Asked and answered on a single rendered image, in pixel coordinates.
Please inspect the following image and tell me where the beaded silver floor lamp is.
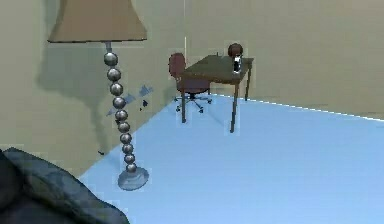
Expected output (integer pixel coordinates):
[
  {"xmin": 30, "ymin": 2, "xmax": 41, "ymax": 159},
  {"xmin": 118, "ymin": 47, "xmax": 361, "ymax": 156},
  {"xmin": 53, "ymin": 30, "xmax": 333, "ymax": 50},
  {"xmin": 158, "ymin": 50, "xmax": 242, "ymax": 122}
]
[{"xmin": 46, "ymin": 0, "xmax": 150, "ymax": 192}]

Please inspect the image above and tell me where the dark wooden desk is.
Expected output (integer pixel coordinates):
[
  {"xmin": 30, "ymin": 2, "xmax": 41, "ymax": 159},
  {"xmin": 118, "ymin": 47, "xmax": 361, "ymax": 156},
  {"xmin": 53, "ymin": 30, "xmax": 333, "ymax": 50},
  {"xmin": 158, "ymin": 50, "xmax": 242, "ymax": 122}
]
[{"xmin": 179, "ymin": 54, "xmax": 255, "ymax": 134}]

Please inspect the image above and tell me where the black and white bottle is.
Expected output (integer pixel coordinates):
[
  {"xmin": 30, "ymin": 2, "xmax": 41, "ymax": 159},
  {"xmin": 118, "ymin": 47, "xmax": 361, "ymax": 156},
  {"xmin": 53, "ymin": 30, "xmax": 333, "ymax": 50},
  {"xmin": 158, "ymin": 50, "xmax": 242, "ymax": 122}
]
[{"xmin": 232, "ymin": 55, "xmax": 243, "ymax": 75}]

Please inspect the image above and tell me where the red swivel office chair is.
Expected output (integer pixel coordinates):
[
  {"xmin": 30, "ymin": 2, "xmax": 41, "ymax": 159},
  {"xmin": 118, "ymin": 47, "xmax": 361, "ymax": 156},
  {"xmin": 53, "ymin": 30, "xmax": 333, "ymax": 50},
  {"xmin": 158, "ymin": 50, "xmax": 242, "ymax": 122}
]
[{"xmin": 167, "ymin": 52, "xmax": 213, "ymax": 115}]

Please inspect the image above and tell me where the dark red ball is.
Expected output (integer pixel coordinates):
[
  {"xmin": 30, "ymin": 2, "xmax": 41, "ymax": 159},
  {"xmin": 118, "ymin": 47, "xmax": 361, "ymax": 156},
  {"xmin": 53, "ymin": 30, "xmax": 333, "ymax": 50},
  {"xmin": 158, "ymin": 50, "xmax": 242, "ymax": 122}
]
[{"xmin": 227, "ymin": 42, "xmax": 244, "ymax": 58}]

